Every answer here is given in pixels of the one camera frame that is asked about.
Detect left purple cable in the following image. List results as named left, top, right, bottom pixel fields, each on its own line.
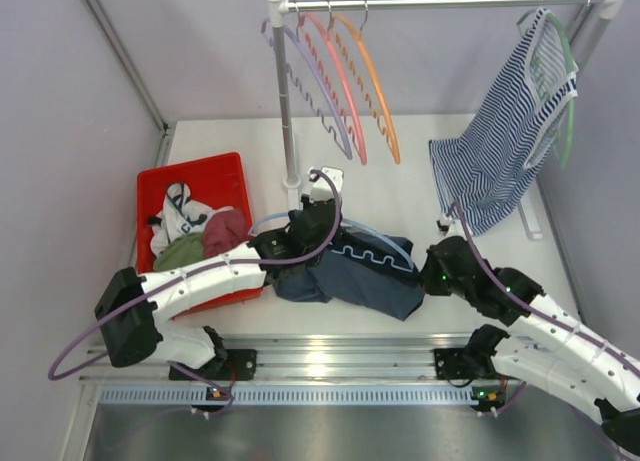
left=47, top=169, right=344, bottom=381

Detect blue white striped tank top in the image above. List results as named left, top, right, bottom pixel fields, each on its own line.
left=428, top=35, right=551, bottom=235

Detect pink hanger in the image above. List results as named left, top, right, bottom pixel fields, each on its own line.
left=298, top=14, right=368, bottom=165

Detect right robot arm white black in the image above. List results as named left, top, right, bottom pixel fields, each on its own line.
left=421, top=236, right=639, bottom=455

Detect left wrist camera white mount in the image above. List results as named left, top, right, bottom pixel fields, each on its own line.
left=304, top=166, right=344, bottom=203

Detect light blue hanger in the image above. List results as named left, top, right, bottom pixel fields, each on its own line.
left=248, top=212, right=416, bottom=272

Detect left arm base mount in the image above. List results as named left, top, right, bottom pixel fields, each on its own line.
left=179, top=349, right=257, bottom=381

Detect green hanger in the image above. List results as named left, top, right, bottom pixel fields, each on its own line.
left=516, top=7, right=578, bottom=169

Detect orange hanger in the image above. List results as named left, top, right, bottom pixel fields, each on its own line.
left=329, top=14, right=401, bottom=165

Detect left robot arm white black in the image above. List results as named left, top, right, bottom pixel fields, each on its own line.
left=94, top=200, right=341, bottom=378

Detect purple hanger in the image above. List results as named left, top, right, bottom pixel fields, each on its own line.
left=260, top=18, right=354, bottom=161

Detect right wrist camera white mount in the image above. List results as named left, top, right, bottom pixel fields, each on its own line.
left=436, top=214, right=466, bottom=239

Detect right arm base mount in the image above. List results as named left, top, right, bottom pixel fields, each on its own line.
left=433, top=325, right=510, bottom=388

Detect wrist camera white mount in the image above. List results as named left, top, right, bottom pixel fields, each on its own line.
left=436, top=214, right=466, bottom=239
left=304, top=166, right=344, bottom=203

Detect green garment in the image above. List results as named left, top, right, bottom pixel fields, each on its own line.
left=153, top=232, right=205, bottom=272

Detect slotted cable duct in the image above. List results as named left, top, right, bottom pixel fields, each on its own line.
left=99, top=384, right=499, bottom=406

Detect white printed garment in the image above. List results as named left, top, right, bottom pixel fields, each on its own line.
left=148, top=182, right=233, bottom=257

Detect aluminium mounting rail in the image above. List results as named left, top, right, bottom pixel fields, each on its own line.
left=84, top=333, right=616, bottom=387

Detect maroon garment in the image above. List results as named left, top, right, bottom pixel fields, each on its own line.
left=202, top=209, right=248, bottom=258

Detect metal clothes rack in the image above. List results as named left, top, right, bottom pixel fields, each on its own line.
left=261, top=0, right=624, bottom=239

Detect red plastic bin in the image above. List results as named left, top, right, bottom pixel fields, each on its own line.
left=136, top=151, right=264, bottom=322

